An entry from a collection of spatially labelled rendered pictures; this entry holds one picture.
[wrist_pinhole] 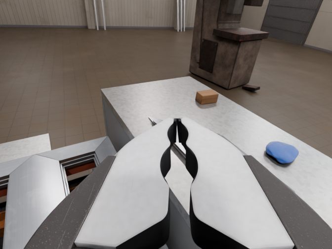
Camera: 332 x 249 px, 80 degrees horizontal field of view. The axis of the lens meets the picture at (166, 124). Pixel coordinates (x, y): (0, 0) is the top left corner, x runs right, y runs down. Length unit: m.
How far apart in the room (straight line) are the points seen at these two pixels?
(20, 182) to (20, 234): 0.23
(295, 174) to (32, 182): 0.96
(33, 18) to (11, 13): 0.69
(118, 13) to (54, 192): 9.70
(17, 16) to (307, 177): 10.11
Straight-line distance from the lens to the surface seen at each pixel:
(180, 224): 0.64
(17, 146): 1.38
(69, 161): 1.02
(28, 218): 0.86
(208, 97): 1.04
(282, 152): 0.81
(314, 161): 0.90
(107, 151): 1.00
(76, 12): 10.07
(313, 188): 0.78
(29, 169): 1.02
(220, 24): 4.23
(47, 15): 10.11
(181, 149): 0.69
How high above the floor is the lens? 1.52
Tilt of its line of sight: 33 degrees down
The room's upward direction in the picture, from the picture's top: 5 degrees clockwise
